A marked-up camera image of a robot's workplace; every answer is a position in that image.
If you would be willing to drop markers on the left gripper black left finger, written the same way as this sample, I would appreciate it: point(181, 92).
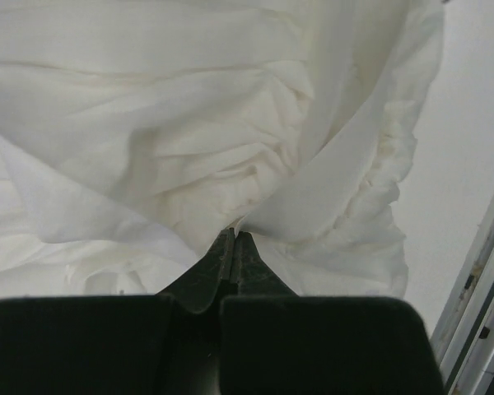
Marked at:
point(197, 289)

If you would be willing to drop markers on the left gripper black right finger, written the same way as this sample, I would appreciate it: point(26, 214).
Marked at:
point(251, 275)

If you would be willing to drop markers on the white pleated skirt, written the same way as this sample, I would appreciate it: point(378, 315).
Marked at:
point(133, 132)

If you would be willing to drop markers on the aluminium rail frame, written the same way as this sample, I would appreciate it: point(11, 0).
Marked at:
point(463, 339)

